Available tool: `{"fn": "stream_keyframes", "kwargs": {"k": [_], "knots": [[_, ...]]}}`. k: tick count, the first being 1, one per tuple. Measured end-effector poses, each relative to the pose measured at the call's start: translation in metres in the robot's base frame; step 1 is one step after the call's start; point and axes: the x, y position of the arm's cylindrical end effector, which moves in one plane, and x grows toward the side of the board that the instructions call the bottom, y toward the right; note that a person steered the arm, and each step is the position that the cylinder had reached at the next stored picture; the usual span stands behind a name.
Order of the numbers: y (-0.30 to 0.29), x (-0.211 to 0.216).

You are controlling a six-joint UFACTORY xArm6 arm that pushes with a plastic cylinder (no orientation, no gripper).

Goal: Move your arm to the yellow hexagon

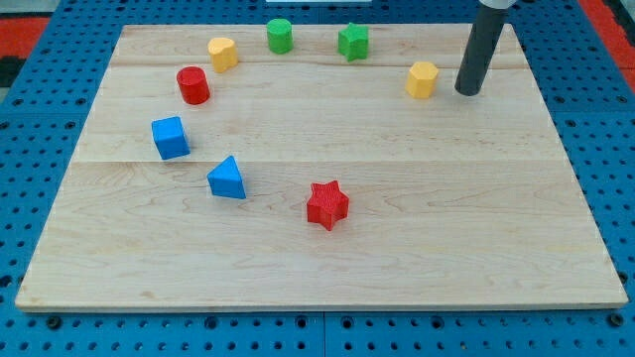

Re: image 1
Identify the yellow heart block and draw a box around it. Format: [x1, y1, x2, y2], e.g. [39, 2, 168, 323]
[207, 38, 238, 73]

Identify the light wooden board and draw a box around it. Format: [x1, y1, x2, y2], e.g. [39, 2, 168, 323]
[15, 24, 628, 312]

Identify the blue triangle block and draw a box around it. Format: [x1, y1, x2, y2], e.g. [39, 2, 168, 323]
[206, 156, 246, 199]

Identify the blue cube block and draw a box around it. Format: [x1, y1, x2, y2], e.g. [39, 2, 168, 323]
[151, 116, 191, 160]

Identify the green star block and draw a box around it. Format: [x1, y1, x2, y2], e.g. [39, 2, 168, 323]
[337, 23, 369, 61]

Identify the red star block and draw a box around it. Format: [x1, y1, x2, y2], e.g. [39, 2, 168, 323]
[307, 180, 349, 231]

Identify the red cylinder block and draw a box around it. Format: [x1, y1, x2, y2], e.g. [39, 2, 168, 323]
[177, 66, 211, 105]

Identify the green cylinder block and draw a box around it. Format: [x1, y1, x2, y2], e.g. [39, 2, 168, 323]
[266, 18, 294, 55]

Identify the yellow hexagon block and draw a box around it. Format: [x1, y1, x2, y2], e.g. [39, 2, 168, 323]
[405, 61, 440, 99]

